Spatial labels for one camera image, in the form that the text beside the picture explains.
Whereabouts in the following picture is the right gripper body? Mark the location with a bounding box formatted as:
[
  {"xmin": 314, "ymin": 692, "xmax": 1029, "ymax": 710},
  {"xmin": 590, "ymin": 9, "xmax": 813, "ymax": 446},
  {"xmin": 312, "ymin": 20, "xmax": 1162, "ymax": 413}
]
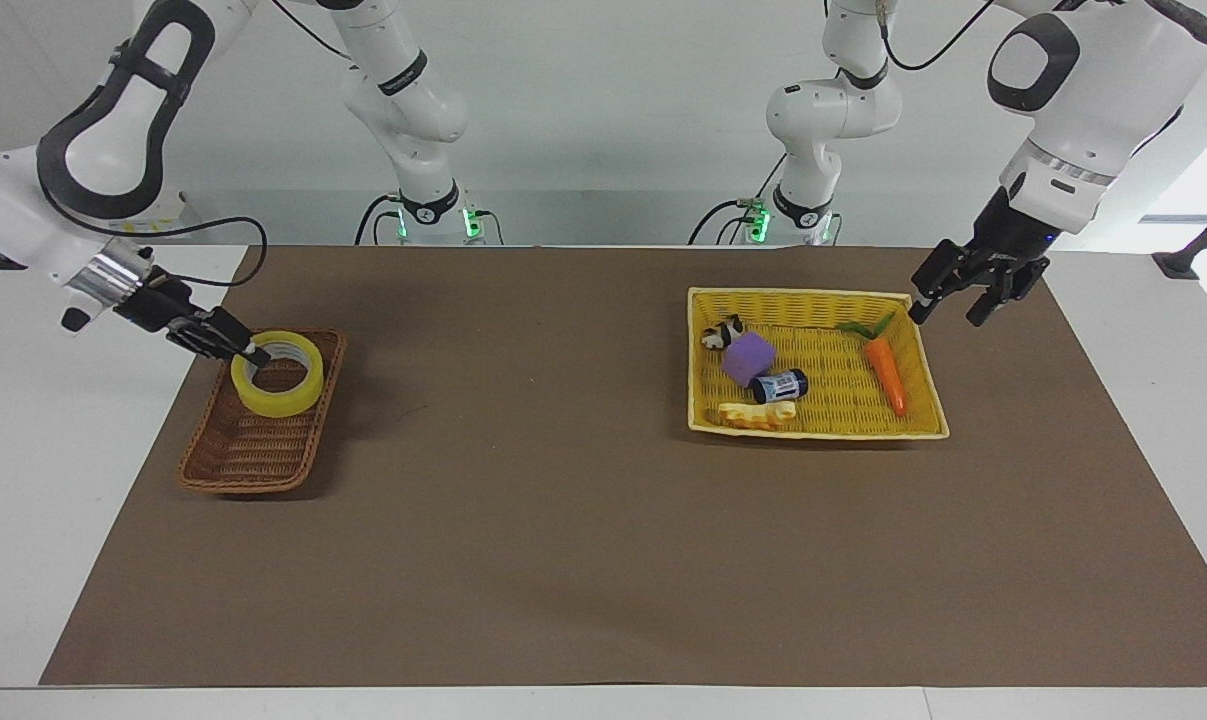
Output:
[{"xmin": 113, "ymin": 270, "xmax": 205, "ymax": 342}]

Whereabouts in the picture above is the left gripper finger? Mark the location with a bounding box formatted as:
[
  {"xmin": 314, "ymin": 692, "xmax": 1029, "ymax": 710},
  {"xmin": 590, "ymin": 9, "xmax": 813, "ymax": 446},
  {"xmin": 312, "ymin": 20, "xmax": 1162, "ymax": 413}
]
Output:
[
  {"xmin": 966, "ymin": 258, "xmax": 1036, "ymax": 328},
  {"xmin": 907, "ymin": 238, "xmax": 986, "ymax": 326}
]

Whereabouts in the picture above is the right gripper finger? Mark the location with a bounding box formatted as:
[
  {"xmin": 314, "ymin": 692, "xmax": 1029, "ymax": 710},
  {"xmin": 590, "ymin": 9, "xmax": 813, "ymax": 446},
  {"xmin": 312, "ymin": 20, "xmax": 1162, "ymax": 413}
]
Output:
[
  {"xmin": 169, "ymin": 328, "xmax": 272, "ymax": 367},
  {"xmin": 189, "ymin": 305, "xmax": 256, "ymax": 348}
]

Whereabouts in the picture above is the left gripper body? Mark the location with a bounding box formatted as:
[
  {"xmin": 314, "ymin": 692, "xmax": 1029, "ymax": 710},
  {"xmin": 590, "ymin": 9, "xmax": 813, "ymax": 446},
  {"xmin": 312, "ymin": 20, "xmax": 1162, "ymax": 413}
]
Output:
[{"xmin": 967, "ymin": 186, "xmax": 1054, "ymax": 277}]

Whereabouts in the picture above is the yellow tape roll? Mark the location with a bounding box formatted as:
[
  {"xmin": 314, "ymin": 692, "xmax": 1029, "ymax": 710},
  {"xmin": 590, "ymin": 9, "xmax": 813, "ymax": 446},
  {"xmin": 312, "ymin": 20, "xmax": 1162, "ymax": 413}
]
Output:
[{"xmin": 229, "ymin": 330, "xmax": 326, "ymax": 419}]

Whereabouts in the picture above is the brown wicker basket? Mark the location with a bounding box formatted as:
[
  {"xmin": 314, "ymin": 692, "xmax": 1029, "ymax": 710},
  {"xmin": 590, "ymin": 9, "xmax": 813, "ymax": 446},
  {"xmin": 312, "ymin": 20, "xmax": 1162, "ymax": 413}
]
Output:
[{"xmin": 177, "ymin": 327, "xmax": 349, "ymax": 496}]

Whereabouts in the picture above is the yellow woven basket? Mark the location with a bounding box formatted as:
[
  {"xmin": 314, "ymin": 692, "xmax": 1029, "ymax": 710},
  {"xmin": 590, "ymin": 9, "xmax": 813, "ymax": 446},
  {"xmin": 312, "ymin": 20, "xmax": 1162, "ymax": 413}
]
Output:
[{"xmin": 686, "ymin": 286, "xmax": 951, "ymax": 442}]

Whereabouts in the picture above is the orange toy carrot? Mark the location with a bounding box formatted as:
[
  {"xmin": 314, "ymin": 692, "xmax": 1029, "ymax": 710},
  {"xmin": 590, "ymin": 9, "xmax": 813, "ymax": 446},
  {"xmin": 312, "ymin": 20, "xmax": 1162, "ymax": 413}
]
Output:
[{"xmin": 837, "ymin": 314, "xmax": 910, "ymax": 419}]

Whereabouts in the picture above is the black stand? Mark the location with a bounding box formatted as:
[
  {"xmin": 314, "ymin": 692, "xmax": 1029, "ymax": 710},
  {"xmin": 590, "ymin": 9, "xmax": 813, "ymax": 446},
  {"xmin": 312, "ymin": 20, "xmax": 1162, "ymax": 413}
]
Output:
[{"xmin": 1151, "ymin": 197, "xmax": 1207, "ymax": 280}]

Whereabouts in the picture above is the small black bottle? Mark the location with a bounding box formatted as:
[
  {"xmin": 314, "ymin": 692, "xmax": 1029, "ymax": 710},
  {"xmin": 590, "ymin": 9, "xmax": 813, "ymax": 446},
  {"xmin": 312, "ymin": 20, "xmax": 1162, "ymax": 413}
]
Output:
[{"xmin": 748, "ymin": 368, "xmax": 810, "ymax": 406}]

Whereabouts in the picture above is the purple cube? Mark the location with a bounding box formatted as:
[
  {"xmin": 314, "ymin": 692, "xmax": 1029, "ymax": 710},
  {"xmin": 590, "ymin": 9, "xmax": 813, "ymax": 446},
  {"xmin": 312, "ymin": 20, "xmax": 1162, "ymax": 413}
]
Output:
[{"xmin": 722, "ymin": 331, "xmax": 777, "ymax": 389}]

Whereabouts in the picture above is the black and white toy cow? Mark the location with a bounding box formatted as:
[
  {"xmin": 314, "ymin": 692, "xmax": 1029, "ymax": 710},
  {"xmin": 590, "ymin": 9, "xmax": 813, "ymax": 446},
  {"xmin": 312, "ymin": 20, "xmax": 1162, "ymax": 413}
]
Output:
[{"xmin": 700, "ymin": 314, "xmax": 747, "ymax": 352}]

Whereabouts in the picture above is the yellow toy waffle piece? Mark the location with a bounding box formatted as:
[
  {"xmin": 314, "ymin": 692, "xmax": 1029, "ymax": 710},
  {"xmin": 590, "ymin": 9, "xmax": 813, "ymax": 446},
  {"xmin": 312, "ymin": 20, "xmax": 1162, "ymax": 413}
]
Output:
[{"xmin": 715, "ymin": 401, "xmax": 798, "ymax": 432}]

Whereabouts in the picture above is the black cable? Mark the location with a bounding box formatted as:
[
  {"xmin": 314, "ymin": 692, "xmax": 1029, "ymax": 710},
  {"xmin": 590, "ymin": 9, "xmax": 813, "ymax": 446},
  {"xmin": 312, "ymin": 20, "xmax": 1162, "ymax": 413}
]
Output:
[
  {"xmin": 268, "ymin": 0, "xmax": 356, "ymax": 63},
  {"xmin": 875, "ymin": 0, "xmax": 998, "ymax": 73},
  {"xmin": 353, "ymin": 193, "xmax": 406, "ymax": 247},
  {"xmin": 35, "ymin": 150, "xmax": 269, "ymax": 289},
  {"xmin": 689, "ymin": 198, "xmax": 766, "ymax": 247}
]

